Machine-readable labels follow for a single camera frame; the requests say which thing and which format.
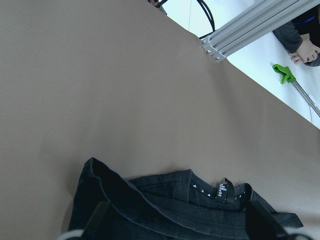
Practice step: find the green handled reacher tool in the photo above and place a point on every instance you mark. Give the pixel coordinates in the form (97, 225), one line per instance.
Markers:
(288, 77)

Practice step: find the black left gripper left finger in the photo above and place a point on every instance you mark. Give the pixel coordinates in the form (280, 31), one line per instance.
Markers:
(94, 223)

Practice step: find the black t-shirt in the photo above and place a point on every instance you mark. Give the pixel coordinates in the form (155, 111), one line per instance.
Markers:
(172, 206)

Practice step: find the aluminium profile post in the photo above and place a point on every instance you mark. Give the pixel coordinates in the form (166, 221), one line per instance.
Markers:
(259, 19)

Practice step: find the bystander clasped hands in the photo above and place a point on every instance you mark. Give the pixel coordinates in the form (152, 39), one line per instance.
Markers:
(307, 52)

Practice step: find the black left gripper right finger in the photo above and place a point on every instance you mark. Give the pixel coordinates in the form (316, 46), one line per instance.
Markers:
(261, 225)

